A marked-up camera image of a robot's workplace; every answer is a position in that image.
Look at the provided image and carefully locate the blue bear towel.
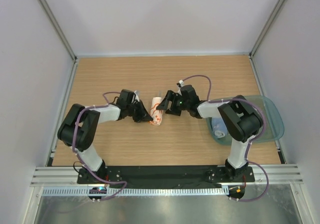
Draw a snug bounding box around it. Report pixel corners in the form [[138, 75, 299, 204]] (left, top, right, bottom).
[[211, 118, 228, 139]]

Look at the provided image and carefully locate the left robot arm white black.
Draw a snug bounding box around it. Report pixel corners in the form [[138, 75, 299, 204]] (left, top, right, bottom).
[[57, 89, 153, 184]]

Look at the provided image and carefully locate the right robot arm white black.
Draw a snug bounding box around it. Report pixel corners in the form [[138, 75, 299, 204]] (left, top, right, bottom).
[[156, 85, 265, 182]]

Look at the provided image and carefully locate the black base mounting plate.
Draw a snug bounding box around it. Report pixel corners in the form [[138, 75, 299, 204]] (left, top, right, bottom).
[[76, 164, 256, 189]]

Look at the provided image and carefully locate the clear teal plastic container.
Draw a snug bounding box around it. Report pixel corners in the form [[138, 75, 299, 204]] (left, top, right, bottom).
[[206, 95, 285, 146]]

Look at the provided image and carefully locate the orange white patterned towel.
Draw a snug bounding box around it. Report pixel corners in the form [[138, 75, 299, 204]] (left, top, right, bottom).
[[149, 97, 163, 126]]

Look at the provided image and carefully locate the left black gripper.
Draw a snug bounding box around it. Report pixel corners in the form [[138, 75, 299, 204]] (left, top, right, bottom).
[[126, 100, 153, 124]]

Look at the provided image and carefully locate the aluminium frame rail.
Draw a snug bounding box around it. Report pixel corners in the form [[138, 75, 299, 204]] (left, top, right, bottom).
[[31, 164, 304, 186]]

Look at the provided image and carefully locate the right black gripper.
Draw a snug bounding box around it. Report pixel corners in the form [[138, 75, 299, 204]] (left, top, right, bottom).
[[156, 90, 190, 117]]

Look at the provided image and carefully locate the white slotted cable duct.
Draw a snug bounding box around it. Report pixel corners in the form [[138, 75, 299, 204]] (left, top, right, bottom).
[[42, 186, 229, 198]]

